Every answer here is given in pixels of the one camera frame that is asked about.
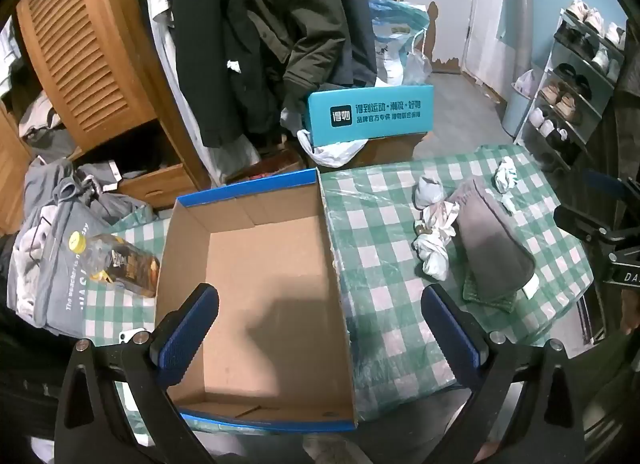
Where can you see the pale blue trash bin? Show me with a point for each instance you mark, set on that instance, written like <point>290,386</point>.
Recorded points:
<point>517,109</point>

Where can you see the white plastic bag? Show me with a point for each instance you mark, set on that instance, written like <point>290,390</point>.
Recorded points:
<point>332,151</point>

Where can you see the white tissue scrap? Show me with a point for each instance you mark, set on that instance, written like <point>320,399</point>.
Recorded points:
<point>234,66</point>

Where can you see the large grey sock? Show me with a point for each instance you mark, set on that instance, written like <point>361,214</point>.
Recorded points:
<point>492,244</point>

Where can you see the white door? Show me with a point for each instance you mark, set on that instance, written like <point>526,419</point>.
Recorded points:
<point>492,9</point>

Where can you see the wooden louvred wardrobe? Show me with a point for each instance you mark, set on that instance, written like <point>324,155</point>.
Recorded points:
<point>95,44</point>

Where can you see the brown cardboard box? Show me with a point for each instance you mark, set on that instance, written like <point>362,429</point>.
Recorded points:
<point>395,149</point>

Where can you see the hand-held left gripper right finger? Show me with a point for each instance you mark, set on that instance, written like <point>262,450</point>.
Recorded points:
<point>447,331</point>

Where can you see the row of shoes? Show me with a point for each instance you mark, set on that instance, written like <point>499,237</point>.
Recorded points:
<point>565,104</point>

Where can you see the crumpled white sock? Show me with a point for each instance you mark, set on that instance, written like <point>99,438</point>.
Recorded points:
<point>505,174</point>

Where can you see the small clear plastic bag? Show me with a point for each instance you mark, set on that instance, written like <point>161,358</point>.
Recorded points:
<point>417,69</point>

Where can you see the green checkered tablecloth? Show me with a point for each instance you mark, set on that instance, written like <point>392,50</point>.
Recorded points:
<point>380,264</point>

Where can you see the grey hoodie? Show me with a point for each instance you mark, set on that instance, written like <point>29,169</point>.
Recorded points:
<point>55,184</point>

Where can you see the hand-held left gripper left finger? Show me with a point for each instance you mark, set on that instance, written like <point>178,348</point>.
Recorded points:
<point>192,331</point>

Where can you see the blue plastic bag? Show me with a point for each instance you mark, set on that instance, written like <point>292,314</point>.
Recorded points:
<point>397,19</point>

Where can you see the white smartphone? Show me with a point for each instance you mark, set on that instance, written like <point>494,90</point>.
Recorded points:
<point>129,336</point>

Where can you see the teal printed box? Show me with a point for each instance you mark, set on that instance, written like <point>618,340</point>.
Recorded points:
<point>370,114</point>

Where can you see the metal shoe rack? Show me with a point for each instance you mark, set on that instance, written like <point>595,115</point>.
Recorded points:
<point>555,69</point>

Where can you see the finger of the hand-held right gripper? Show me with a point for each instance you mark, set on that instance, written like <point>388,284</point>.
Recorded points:
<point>580,224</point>
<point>602,184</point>

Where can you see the dark navy hanging coat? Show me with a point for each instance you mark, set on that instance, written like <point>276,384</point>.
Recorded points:
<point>357,34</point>

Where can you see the olive green hanging jacket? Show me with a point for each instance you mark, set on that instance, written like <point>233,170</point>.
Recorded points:
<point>295,9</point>

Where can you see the blue-rimmed cardboard box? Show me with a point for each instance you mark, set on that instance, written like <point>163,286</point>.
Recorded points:
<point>270,289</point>

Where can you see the white patterned sock bundle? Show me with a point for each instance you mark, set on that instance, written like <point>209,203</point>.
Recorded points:
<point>439,216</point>

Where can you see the white sock with blue stripes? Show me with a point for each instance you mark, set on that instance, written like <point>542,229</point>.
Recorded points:
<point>429,191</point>

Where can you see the grey clothes pile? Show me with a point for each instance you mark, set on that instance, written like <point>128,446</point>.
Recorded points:
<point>70,269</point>

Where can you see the yellow-capped plastic bottle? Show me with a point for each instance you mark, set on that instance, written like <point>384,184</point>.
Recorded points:
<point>120,264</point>

